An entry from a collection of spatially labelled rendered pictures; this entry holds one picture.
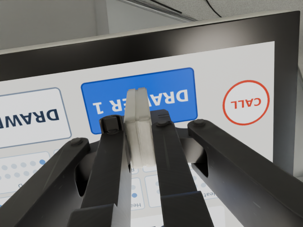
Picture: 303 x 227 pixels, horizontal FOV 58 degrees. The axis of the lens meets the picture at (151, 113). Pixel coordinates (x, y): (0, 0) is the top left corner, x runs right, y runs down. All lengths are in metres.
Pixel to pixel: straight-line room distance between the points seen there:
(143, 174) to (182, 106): 0.07
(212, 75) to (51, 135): 0.15
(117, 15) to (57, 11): 1.07
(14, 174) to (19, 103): 0.07
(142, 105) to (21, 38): 0.26
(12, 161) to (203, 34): 0.20
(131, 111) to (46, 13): 0.27
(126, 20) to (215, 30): 1.26
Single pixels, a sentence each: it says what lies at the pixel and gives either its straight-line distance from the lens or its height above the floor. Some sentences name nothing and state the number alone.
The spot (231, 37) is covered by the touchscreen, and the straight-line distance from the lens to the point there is 0.23.
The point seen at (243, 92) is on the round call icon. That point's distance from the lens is 0.24.
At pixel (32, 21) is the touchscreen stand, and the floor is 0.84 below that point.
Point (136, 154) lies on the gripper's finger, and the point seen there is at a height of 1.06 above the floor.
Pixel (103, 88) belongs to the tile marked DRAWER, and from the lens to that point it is 0.23.
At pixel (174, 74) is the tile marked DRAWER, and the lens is 0.23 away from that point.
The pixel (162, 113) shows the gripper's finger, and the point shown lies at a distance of 0.17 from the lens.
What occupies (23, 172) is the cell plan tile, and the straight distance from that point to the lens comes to 0.28.
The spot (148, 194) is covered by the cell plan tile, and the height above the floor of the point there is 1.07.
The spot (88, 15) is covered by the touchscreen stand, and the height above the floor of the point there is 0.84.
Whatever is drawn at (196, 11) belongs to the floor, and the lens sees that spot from 1.76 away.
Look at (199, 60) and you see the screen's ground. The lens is 0.23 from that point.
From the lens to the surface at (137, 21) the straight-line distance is 1.51.
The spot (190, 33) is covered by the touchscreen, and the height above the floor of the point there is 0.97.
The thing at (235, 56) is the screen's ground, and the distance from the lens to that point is 0.24.
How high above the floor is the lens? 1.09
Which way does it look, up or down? 20 degrees down
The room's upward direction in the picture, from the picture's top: 172 degrees clockwise
